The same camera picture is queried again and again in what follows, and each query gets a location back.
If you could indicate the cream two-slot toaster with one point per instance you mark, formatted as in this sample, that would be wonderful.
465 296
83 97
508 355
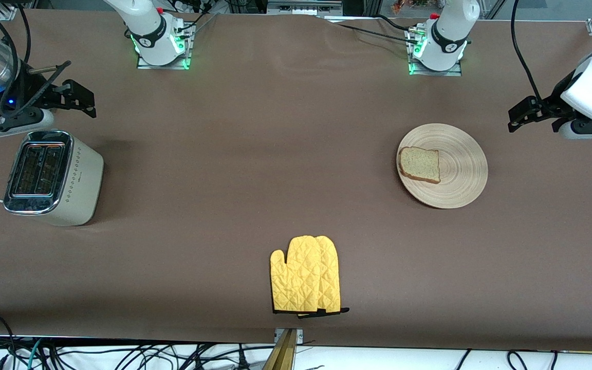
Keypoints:
77 174

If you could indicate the aluminium frame profile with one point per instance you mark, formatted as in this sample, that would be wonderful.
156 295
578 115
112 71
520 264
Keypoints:
301 7

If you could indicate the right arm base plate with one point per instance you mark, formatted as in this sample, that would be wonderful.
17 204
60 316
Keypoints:
147 66

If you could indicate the brass coloured bar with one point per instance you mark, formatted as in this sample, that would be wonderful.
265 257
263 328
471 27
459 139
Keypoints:
283 354

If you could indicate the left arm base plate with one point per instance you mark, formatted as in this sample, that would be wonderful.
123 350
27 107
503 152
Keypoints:
450 73

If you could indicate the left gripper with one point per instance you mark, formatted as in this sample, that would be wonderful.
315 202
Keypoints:
550 106

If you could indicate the round wooden plate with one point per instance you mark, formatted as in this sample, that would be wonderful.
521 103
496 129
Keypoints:
460 169

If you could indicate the slice of bread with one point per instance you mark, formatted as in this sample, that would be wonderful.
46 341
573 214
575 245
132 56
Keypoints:
419 164

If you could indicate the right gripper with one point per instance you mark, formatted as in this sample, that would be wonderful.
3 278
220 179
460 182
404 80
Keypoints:
33 88

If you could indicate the small metal table bracket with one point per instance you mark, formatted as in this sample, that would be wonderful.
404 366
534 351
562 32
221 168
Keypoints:
300 336

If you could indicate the yellow quilted oven mitt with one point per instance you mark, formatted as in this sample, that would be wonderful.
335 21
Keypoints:
296 277
331 277

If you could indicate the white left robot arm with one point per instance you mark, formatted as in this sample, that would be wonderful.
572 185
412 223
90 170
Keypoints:
450 31

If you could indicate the orange background object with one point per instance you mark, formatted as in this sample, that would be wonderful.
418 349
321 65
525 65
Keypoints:
404 6

